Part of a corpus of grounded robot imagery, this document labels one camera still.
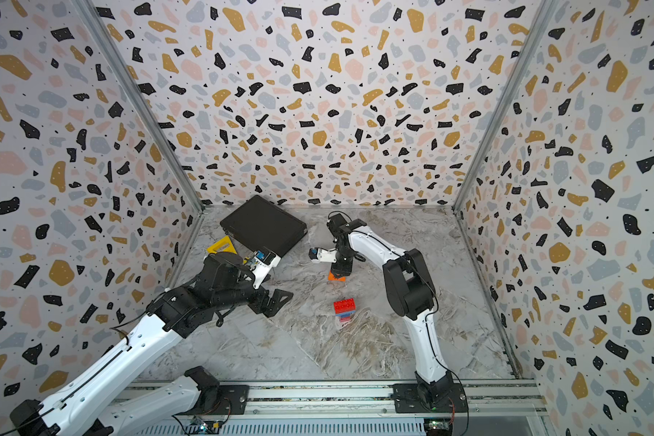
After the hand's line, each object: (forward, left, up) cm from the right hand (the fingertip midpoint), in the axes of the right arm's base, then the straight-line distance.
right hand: (339, 266), depth 98 cm
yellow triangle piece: (+12, +48, -2) cm, 50 cm away
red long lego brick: (-18, -3, +5) cm, 18 cm away
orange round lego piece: (-3, +3, -2) cm, 5 cm away
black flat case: (+18, +33, +2) cm, 38 cm away
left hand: (-19, +14, +20) cm, 30 cm away
